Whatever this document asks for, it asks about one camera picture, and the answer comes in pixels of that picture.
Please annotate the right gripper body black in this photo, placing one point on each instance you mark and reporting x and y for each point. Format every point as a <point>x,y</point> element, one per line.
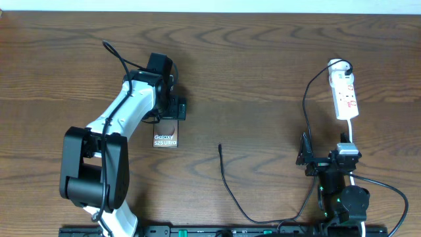
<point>318,165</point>

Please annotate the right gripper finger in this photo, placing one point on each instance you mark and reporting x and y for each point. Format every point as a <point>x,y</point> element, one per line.
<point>344,138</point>
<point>304,155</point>

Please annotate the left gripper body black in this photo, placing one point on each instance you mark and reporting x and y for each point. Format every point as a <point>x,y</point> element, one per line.
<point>174,109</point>

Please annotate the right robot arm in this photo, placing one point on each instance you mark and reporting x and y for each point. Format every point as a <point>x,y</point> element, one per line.
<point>344,205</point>

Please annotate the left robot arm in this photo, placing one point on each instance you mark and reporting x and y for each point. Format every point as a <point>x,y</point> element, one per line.
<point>95,165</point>

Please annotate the white USB charger plug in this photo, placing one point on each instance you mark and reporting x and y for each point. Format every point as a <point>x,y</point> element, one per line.
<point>338,67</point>

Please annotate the white power strip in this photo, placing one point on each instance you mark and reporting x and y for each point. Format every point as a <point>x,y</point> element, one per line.
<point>343,92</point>

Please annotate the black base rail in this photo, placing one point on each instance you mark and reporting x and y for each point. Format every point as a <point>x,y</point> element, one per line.
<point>167,231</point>

